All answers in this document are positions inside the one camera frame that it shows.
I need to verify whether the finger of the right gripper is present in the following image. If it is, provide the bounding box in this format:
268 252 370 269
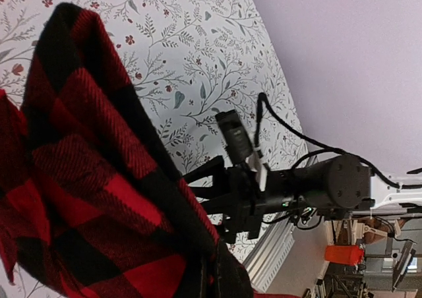
183 156 227 184
191 186 231 214

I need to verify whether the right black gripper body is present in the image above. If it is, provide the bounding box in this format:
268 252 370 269
227 167 297 241

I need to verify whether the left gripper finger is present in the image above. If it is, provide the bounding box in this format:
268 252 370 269
194 241 254 298

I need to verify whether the red black plaid shirt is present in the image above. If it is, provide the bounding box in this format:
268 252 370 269
1 3 226 297

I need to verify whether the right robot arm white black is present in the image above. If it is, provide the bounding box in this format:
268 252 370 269
184 154 421 244

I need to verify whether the red box in background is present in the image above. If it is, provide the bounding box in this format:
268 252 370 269
324 245 365 266

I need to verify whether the floral patterned table cloth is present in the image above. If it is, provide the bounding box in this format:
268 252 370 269
0 0 309 298

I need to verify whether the aluminium front rail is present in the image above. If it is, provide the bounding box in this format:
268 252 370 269
243 220 326 296

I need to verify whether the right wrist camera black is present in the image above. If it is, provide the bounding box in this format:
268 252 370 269
215 109 253 165

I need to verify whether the right black looped cable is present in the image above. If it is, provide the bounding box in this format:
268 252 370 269
255 92 402 190

